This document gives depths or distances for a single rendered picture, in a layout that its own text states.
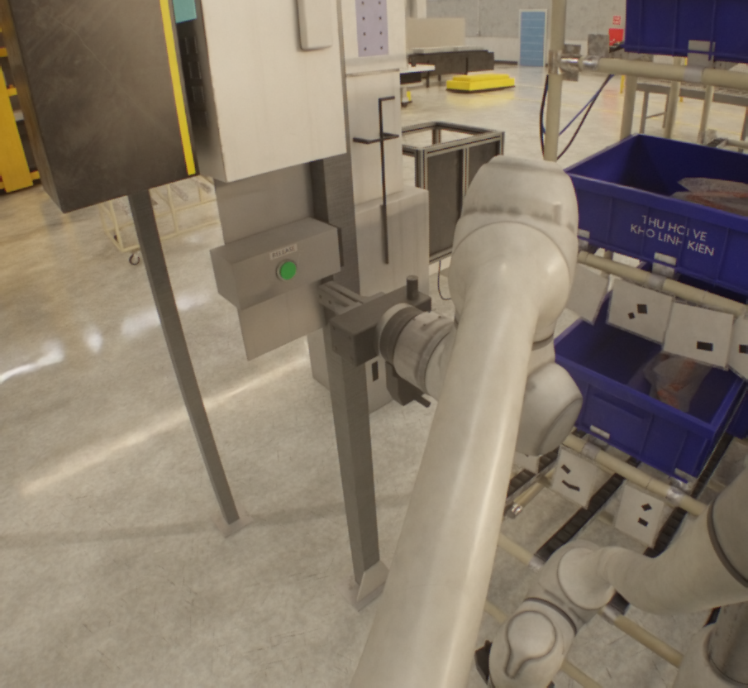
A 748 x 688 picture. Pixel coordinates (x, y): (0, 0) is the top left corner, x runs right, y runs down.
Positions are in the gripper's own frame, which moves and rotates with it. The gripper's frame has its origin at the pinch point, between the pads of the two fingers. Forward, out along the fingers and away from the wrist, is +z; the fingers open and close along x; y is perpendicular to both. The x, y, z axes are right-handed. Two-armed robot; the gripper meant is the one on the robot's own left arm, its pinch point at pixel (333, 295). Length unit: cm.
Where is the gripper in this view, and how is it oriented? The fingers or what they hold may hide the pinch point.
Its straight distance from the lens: 75.1
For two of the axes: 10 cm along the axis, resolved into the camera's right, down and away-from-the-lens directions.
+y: -0.5, -8.6, -5.0
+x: -7.6, 3.6, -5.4
